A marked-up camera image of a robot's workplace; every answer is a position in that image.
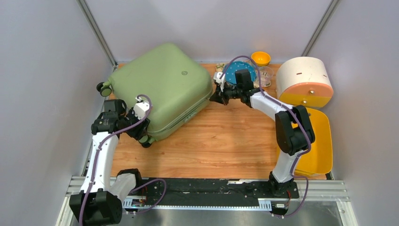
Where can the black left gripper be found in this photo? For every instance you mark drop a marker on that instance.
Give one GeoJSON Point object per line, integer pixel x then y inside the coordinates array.
{"type": "Point", "coordinates": [139, 133]}

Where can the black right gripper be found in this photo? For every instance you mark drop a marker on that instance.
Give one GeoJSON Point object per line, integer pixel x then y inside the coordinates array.
{"type": "Point", "coordinates": [219, 96]}

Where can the green hard-shell suitcase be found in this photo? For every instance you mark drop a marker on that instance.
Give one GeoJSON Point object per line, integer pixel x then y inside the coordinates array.
{"type": "Point", "coordinates": [177, 86]}

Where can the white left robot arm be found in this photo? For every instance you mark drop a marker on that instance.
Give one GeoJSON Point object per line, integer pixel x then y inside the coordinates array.
{"type": "Point", "coordinates": [99, 202]}

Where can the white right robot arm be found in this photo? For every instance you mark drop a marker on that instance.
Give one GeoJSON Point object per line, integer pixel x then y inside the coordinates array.
{"type": "Point", "coordinates": [294, 132]}

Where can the blue polka dot plate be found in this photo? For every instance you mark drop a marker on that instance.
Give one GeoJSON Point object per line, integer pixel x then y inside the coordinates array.
{"type": "Point", "coordinates": [236, 66]}

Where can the clear drinking glass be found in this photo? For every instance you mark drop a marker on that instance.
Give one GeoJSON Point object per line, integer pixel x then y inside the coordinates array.
{"type": "Point", "coordinates": [266, 73]}

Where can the small yellow bowl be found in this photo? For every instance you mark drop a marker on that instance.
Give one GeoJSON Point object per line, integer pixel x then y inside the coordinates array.
{"type": "Point", "coordinates": [261, 58]}

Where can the white and orange drawer cabinet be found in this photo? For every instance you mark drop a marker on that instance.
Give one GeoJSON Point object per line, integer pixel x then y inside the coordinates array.
{"type": "Point", "coordinates": [304, 81]}

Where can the yellow plastic basin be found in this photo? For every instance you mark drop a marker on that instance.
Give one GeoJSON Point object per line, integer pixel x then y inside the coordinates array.
{"type": "Point", "coordinates": [319, 161]}

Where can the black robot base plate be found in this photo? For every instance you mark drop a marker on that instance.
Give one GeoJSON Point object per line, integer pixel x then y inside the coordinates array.
{"type": "Point", "coordinates": [203, 192]}

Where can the aluminium frame rail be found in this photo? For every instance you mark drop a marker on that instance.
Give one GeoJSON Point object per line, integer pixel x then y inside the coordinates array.
{"type": "Point", "coordinates": [309, 202]}

